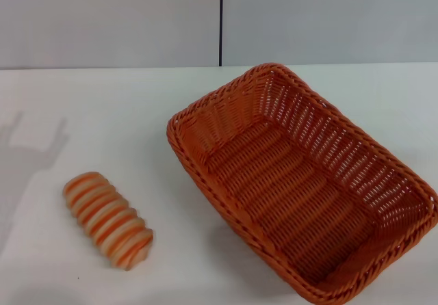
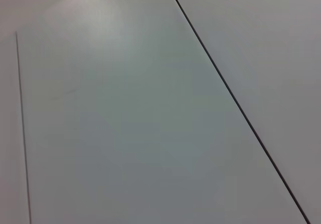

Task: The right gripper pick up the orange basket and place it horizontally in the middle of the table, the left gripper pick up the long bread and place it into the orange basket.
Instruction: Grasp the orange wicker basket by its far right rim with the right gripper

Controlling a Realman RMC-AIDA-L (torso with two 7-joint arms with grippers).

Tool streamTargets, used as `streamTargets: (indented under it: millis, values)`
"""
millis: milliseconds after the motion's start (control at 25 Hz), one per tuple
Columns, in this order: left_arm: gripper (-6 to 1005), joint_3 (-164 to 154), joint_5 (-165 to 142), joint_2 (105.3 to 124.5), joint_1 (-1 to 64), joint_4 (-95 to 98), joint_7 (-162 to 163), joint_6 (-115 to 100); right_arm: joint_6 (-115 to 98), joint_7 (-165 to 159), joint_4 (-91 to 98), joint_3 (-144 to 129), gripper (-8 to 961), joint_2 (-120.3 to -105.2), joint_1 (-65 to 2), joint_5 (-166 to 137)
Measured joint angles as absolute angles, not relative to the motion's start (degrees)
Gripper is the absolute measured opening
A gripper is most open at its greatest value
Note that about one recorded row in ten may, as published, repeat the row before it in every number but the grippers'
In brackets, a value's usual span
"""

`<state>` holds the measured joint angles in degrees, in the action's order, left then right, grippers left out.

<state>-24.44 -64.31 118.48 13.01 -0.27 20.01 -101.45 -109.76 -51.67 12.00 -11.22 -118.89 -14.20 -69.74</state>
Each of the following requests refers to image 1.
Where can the orange white striped bread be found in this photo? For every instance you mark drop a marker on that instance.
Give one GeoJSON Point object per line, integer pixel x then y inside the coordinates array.
{"type": "Point", "coordinates": [107, 221]}

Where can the orange woven plastic basket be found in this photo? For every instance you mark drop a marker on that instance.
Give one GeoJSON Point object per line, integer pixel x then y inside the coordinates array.
{"type": "Point", "coordinates": [284, 188]}

